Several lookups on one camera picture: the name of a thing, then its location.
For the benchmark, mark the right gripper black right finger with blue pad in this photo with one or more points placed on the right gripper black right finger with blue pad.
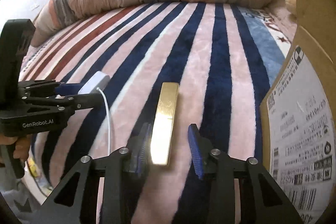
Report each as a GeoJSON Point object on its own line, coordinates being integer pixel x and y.
{"type": "Point", "coordinates": [241, 191]}

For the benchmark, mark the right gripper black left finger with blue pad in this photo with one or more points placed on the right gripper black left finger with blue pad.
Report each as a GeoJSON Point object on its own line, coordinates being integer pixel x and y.
{"type": "Point", "coordinates": [102, 190]}

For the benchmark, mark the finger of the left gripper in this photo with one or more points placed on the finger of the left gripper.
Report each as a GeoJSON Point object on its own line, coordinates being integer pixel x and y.
{"type": "Point", "coordinates": [34, 104]}
{"type": "Point", "coordinates": [49, 88]}

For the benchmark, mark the white adapter with cable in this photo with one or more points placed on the white adapter with cable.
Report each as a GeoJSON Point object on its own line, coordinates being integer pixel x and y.
{"type": "Point", "coordinates": [97, 84]}

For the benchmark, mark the gold rectangular bar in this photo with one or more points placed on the gold rectangular bar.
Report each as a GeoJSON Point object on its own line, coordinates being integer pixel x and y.
{"type": "Point", "coordinates": [163, 124]}

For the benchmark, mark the person's left hand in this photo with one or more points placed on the person's left hand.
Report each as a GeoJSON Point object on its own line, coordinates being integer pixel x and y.
{"type": "Point", "coordinates": [22, 145]}

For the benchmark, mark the cardboard box with labels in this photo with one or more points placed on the cardboard box with labels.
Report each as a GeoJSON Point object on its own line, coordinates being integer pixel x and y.
{"type": "Point", "coordinates": [298, 115]}

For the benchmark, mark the yellow plush toy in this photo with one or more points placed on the yellow plush toy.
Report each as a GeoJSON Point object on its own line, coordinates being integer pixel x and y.
{"type": "Point", "coordinates": [291, 6]}

